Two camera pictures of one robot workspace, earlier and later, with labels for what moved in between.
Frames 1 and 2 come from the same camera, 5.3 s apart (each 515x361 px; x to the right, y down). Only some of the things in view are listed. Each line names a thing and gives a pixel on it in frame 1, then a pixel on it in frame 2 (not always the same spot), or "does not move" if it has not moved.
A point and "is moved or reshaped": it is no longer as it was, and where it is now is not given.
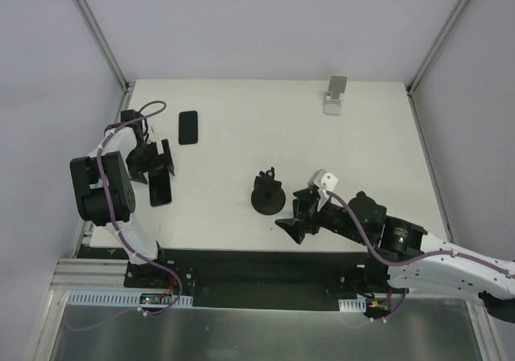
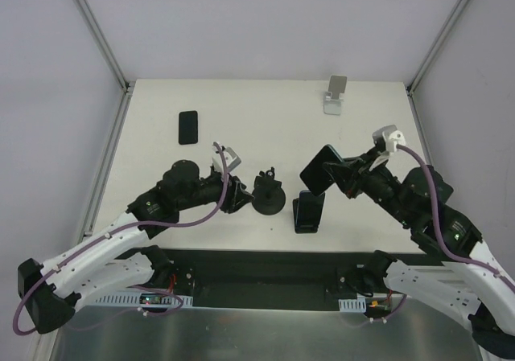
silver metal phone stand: x=332 y=104 does not move
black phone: x=188 y=127 does not move
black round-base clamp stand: x=268 y=197 does not move
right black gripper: x=305 y=209 to x=355 y=177
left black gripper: x=159 y=162 to x=234 y=196
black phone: x=159 y=186 is moved or reshaped
